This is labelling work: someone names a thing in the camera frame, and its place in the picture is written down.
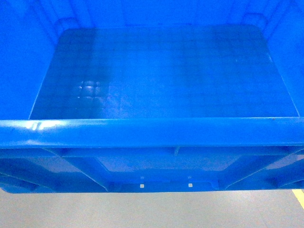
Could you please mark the large blue plastic crate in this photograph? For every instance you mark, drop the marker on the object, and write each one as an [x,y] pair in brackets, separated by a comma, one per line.
[135,96]

